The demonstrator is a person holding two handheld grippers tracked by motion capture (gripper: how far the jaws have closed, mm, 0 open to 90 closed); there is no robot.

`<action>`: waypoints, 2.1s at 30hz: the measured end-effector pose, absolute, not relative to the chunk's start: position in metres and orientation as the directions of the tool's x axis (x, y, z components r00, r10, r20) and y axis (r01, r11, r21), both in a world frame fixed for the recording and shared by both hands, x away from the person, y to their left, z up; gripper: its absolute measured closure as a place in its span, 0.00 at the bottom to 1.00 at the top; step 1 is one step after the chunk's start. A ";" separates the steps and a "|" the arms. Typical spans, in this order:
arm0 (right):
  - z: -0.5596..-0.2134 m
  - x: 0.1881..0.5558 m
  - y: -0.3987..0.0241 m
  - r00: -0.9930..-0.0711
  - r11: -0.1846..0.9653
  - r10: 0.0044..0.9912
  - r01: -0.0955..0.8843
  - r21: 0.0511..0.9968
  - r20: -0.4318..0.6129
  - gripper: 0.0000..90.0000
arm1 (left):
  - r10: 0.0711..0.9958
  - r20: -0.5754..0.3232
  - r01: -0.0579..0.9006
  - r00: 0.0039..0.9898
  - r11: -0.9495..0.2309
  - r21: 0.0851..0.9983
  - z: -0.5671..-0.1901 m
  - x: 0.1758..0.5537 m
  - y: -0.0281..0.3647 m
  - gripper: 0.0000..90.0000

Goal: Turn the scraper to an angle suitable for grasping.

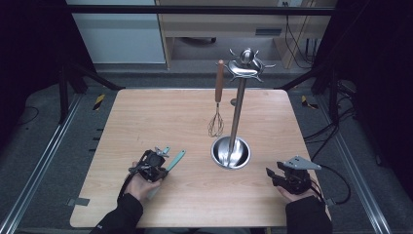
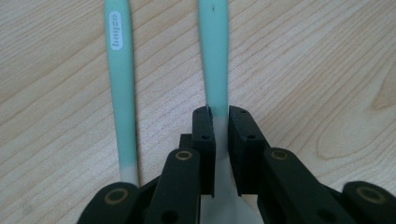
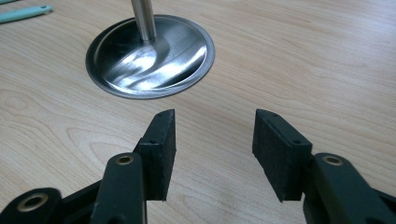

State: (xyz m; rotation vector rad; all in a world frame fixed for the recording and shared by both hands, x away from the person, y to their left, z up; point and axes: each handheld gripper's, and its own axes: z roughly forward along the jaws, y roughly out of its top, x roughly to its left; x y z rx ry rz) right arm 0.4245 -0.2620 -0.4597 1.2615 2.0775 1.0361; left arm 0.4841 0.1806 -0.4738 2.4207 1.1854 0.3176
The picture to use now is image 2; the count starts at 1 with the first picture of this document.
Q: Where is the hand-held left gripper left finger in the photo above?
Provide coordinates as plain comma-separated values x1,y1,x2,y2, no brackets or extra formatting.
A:
178,105,217,199

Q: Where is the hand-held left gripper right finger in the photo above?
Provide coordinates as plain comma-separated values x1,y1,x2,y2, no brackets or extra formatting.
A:
228,105,271,197

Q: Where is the teal-handled pastry brush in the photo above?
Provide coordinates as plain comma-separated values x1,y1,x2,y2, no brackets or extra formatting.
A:
103,0,140,189

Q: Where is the teal-handled white spatula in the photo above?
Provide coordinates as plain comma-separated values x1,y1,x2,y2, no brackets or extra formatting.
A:
197,0,265,224

